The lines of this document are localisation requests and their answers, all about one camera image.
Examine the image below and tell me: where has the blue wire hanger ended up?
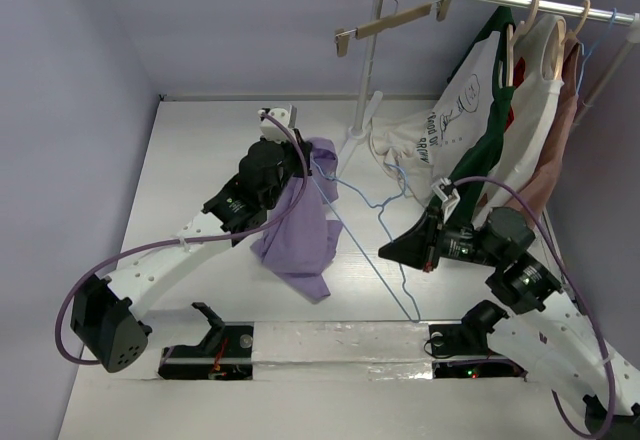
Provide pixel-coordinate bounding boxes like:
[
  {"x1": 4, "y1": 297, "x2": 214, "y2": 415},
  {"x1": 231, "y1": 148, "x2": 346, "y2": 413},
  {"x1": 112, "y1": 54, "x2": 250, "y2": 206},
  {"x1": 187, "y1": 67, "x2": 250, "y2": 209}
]
[
  {"x1": 311, "y1": 159, "x2": 422, "y2": 324},
  {"x1": 576, "y1": 8, "x2": 618, "y2": 94}
]

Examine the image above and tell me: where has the purple t shirt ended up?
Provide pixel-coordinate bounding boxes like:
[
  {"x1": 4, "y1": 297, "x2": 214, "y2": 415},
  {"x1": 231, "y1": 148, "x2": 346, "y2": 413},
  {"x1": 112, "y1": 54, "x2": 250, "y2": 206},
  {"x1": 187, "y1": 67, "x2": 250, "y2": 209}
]
[{"x1": 251, "y1": 137, "x2": 343, "y2": 303}]

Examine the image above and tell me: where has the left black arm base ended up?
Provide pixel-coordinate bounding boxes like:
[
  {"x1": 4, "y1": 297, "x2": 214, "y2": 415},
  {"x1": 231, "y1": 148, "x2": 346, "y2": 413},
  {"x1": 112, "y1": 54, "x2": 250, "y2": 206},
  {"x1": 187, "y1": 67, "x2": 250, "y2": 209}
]
[{"x1": 157, "y1": 302, "x2": 254, "y2": 381}]

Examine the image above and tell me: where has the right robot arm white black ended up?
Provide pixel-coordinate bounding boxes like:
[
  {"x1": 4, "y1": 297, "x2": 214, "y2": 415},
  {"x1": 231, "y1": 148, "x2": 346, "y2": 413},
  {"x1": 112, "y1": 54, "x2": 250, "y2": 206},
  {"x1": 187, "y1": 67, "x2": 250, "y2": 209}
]
[{"x1": 378, "y1": 207, "x2": 639, "y2": 439}]

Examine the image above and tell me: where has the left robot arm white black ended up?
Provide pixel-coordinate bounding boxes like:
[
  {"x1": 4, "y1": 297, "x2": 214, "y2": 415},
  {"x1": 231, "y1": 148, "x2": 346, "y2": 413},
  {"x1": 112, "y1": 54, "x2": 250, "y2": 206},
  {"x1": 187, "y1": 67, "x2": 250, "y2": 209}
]
[{"x1": 67, "y1": 129, "x2": 312, "y2": 373}]

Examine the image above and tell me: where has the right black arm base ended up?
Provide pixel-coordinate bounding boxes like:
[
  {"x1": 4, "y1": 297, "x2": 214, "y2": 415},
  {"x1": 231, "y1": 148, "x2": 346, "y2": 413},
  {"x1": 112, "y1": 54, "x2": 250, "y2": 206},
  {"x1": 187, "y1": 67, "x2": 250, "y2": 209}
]
[{"x1": 423, "y1": 300, "x2": 527, "y2": 380}]

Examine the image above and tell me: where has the dark green t shirt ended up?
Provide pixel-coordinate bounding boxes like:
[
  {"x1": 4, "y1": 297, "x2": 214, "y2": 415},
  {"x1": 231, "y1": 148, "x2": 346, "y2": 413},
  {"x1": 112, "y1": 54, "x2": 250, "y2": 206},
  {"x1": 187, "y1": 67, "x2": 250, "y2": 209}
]
[{"x1": 425, "y1": 5, "x2": 516, "y2": 211}]

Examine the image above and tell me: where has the cream printed t shirt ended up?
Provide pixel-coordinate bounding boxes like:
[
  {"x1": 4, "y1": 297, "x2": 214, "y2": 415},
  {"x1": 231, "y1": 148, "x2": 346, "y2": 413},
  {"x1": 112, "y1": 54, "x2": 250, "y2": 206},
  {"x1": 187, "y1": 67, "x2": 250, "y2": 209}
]
[{"x1": 369, "y1": 31, "x2": 502, "y2": 205}]

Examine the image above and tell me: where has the pink shirt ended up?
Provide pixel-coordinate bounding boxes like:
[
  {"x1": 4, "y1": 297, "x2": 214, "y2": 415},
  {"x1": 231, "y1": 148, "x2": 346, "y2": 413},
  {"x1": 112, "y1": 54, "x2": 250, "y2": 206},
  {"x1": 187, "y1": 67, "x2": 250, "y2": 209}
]
[{"x1": 536, "y1": 41, "x2": 581, "y2": 207}]

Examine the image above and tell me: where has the wooden clip hanger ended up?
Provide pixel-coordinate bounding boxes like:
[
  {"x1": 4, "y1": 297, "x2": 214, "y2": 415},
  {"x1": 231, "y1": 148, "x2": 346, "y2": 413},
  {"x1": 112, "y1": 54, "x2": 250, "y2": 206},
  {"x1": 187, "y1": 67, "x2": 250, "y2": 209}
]
[{"x1": 334, "y1": 0, "x2": 452, "y2": 58}]

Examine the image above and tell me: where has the wooden hanger left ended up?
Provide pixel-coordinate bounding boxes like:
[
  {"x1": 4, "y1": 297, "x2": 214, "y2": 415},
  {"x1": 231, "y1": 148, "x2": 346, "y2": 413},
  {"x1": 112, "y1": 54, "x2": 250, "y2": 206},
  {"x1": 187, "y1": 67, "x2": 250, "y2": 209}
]
[{"x1": 505, "y1": 0, "x2": 540, "y2": 87}]

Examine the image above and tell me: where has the wooden hanger right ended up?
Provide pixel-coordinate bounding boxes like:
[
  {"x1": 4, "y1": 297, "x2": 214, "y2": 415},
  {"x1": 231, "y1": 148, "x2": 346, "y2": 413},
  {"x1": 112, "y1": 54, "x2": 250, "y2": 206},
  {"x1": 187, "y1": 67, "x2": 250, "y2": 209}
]
[{"x1": 549, "y1": 0, "x2": 592, "y2": 81}]

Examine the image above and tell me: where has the white tank top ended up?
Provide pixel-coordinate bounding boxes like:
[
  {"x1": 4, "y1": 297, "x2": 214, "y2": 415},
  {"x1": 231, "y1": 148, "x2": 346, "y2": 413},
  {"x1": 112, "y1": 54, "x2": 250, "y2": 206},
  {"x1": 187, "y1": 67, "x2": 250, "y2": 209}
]
[{"x1": 490, "y1": 14, "x2": 564, "y2": 215}]

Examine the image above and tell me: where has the red garment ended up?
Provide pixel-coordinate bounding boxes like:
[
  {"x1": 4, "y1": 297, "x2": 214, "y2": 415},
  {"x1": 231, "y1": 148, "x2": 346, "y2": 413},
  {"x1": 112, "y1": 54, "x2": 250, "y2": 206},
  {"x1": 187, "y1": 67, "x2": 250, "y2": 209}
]
[{"x1": 505, "y1": 57, "x2": 526, "y2": 130}]

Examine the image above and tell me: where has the white clothes rack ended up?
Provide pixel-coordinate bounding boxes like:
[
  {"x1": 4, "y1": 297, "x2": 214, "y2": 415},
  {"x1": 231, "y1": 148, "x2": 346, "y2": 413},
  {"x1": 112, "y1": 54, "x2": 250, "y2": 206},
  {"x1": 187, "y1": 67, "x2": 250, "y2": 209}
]
[{"x1": 337, "y1": 0, "x2": 639, "y2": 178}]

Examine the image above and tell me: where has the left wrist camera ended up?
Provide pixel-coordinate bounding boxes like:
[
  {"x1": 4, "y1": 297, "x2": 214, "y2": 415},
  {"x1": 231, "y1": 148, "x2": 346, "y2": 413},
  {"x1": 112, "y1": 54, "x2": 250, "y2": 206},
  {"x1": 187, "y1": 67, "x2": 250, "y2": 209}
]
[{"x1": 258, "y1": 104, "x2": 297, "y2": 143}]

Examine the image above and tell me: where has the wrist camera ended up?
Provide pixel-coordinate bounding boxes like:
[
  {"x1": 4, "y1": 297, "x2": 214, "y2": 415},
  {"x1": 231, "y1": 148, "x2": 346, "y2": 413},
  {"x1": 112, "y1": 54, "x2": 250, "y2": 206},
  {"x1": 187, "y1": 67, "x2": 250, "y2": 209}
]
[
  {"x1": 258, "y1": 104, "x2": 297, "y2": 143},
  {"x1": 431, "y1": 177, "x2": 461, "y2": 223}
]

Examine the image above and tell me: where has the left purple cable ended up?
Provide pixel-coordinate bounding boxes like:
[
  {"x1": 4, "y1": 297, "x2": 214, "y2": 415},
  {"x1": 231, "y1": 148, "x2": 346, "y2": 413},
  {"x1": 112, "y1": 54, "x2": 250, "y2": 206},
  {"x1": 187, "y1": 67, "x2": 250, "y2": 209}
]
[{"x1": 53, "y1": 112, "x2": 311, "y2": 365}]

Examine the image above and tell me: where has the purple cable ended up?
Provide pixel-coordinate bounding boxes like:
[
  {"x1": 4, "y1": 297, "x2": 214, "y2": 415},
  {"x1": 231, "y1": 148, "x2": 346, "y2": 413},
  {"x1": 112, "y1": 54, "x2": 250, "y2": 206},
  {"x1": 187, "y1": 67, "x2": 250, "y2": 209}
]
[
  {"x1": 53, "y1": 112, "x2": 311, "y2": 365},
  {"x1": 452, "y1": 175, "x2": 617, "y2": 437}
]

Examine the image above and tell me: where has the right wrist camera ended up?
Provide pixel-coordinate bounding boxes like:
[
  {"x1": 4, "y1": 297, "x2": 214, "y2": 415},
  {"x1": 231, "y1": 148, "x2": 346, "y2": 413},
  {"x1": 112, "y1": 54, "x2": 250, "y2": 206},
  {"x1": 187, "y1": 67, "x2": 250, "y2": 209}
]
[{"x1": 431, "y1": 177, "x2": 461, "y2": 223}]

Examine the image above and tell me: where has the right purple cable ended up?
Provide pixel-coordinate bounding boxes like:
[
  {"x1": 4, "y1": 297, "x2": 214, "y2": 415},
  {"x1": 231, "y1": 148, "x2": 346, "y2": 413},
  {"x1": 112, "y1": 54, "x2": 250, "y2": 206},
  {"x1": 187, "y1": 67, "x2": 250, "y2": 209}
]
[{"x1": 452, "y1": 175, "x2": 617, "y2": 437}]

